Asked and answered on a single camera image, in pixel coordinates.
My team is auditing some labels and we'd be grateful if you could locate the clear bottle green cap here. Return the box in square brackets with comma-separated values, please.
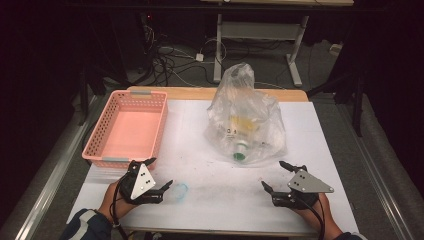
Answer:
[225, 116, 252, 164]

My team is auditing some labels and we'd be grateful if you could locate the person's left hand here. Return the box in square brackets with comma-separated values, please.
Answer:
[98, 179, 140, 223]

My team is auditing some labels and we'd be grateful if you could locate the grey metal floor rail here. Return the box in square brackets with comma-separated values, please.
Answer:
[14, 94, 113, 240]
[344, 99, 416, 240]

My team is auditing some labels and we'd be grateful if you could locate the white table mat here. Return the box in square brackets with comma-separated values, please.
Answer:
[66, 99, 360, 238]

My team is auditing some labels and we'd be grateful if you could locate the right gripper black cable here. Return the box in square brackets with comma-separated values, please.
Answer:
[295, 195, 326, 240]

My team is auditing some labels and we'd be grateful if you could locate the grey metal frame desk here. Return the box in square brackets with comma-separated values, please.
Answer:
[199, 0, 355, 88]

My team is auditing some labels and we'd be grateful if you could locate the clear plastic bag yellow smiley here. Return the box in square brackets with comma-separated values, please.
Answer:
[204, 62, 288, 166]

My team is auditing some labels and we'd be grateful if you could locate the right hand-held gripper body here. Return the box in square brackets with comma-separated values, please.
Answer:
[271, 164, 335, 210]

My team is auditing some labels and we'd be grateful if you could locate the tangle of floor cables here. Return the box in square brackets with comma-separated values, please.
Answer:
[141, 24, 254, 88]

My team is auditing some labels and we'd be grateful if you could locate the pink perforated plastic basket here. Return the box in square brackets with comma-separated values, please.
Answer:
[81, 89, 169, 169]

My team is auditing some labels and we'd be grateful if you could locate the dark metal stand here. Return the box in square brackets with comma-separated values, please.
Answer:
[307, 71, 365, 138]

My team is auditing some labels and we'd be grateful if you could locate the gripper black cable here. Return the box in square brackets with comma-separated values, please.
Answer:
[111, 176, 130, 240]
[295, 195, 326, 240]

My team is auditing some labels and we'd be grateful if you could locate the person's right hand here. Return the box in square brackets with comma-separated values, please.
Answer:
[294, 194, 344, 240]

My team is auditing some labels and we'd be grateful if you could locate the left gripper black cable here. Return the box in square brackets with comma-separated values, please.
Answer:
[111, 176, 130, 240]

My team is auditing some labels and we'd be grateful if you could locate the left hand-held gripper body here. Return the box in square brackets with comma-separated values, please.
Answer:
[119, 161, 165, 205]

